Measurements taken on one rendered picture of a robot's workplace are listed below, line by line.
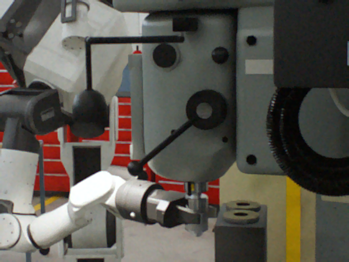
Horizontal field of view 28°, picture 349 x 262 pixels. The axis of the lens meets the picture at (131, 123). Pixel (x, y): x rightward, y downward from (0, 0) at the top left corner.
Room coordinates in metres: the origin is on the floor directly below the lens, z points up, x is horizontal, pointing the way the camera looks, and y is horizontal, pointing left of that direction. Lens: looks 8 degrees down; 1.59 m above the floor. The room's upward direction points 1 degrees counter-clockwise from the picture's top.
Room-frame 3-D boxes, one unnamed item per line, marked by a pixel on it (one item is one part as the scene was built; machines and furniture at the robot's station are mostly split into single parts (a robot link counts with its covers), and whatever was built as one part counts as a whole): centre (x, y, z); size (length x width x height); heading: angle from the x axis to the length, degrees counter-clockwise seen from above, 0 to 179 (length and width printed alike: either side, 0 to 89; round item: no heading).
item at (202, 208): (1.33, -0.13, 1.23); 0.05 x 0.05 x 0.06
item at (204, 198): (1.33, -0.13, 1.26); 0.05 x 0.05 x 0.01
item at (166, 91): (1.32, -0.13, 1.47); 0.21 x 0.19 x 0.32; 160
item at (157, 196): (1.39, -0.06, 1.23); 0.13 x 0.12 x 0.10; 138
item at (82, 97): (1.37, 0.08, 1.45); 0.07 x 0.07 x 0.06
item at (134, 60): (1.36, -0.02, 1.45); 0.04 x 0.04 x 0.21; 70
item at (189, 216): (1.30, -0.10, 1.23); 0.06 x 0.02 x 0.03; 48
